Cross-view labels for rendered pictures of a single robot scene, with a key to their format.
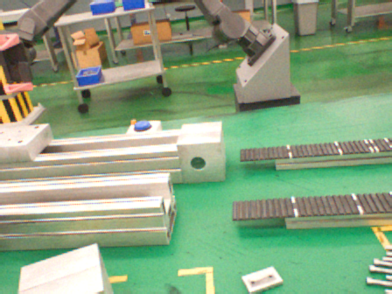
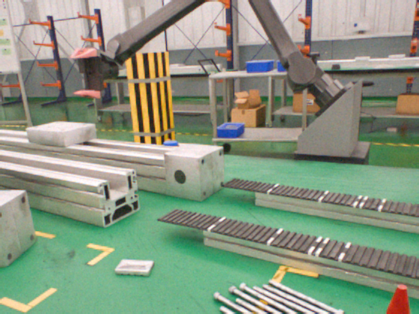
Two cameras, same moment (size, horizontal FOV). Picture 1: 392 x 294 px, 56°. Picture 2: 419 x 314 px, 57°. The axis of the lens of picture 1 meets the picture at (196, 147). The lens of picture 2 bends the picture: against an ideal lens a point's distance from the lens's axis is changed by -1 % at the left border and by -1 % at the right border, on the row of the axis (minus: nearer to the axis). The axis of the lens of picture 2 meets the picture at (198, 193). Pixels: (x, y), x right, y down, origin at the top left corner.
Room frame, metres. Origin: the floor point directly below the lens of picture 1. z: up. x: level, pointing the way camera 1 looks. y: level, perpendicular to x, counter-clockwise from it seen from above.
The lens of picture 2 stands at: (-0.03, -0.36, 1.07)
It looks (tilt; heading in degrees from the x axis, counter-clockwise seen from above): 20 degrees down; 25
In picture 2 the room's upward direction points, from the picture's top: 3 degrees counter-clockwise
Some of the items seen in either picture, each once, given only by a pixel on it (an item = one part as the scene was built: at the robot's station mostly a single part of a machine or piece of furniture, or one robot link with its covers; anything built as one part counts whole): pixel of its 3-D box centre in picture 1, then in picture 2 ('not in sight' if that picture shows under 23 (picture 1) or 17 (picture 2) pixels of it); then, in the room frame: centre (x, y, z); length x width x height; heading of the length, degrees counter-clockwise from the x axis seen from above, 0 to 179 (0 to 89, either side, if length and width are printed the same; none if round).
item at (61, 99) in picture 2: not in sight; (46, 60); (8.07, 7.48, 1.10); 3.30 x 0.90 x 2.20; 86
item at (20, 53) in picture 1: (17, 59); (96, 72); (0.98, 0.42, 1.03); 0.07 x 0.07 x 0.10; 4
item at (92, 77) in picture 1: (109, 50); (257, 109); (3.78, 0.71, 0.50); 1.03 x 0.55 x 1.01; 98
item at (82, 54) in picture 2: (3, 52); (82, 61); (0.91, 0.41, 1.07); 0.09 x 0.07 x 0.07; 4
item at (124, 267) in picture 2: (262, 280); (135, 267); (0.38, -0.06, 0.78); 0.05 x 0.03 x 0.01; 103
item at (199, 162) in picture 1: (203, 149); (197, 169); (0.72, -0.02, 0.83); 0.12 x 0.09 x 0.10; 170
